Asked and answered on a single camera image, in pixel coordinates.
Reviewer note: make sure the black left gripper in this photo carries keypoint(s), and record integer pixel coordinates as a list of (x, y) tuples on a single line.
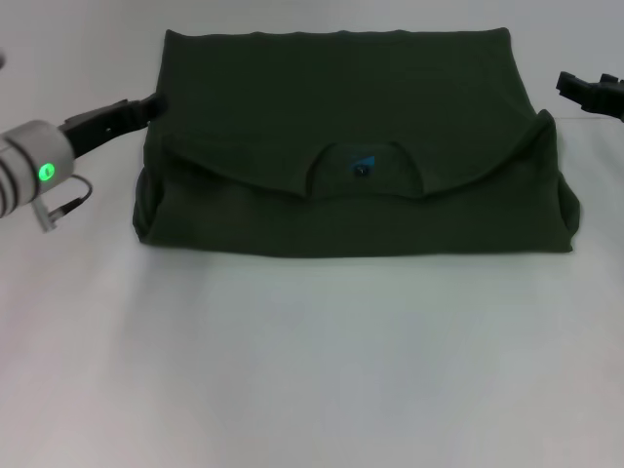
[(102, 124)]

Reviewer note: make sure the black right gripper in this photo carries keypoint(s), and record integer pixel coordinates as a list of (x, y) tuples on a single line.
[(607, 100)]

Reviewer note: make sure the dark green printed t-shirt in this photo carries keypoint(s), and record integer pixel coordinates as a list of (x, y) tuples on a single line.
[(341, 97)]

